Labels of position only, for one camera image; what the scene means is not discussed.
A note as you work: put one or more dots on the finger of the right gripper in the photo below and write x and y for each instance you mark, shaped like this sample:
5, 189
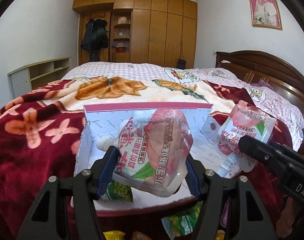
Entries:
265, 153

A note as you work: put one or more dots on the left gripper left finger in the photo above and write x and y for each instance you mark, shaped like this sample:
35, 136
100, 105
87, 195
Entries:
47, 218

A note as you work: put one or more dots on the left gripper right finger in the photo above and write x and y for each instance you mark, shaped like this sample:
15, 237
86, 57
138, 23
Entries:
247, 217

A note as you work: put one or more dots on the large green pea snack bag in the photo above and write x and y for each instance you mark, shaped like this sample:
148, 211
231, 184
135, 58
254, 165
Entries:
117, 190

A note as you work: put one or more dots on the small green pea snack packet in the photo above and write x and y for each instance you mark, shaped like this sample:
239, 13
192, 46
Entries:
183, 223

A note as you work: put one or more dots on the yellow pastry packet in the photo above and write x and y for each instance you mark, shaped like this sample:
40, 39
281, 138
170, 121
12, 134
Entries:
114, 235

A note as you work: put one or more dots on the pink peach jelly pouch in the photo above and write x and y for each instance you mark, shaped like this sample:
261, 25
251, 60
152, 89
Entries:
153, 145

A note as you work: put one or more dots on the orange jelly cup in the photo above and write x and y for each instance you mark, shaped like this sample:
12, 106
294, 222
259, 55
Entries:
139, 236

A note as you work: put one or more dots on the person's right hand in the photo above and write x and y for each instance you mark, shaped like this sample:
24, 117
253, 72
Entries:
291, 223

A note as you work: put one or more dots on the pink cardboard box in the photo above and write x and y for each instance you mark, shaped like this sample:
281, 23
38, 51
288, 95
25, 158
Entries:
105, 119

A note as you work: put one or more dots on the red floral fleece blanket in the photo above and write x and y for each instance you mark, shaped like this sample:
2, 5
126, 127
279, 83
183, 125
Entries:
40, 131

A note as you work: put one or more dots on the wooden headboard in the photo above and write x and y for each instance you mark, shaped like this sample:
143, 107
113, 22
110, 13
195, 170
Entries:
252, 66

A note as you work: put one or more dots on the white low shelf unit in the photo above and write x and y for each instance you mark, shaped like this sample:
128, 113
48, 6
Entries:
31, 76

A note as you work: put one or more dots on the black bag by wardrobe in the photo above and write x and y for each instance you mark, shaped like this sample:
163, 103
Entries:
181, 64

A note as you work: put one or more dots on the dark hanging coat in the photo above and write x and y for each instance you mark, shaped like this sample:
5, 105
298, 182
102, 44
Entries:
95, 39

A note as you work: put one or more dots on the framed wedding photo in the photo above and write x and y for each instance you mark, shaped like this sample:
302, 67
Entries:
265, 13

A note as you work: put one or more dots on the wooden wardrobe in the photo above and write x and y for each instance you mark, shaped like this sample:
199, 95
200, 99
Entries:
161, 32

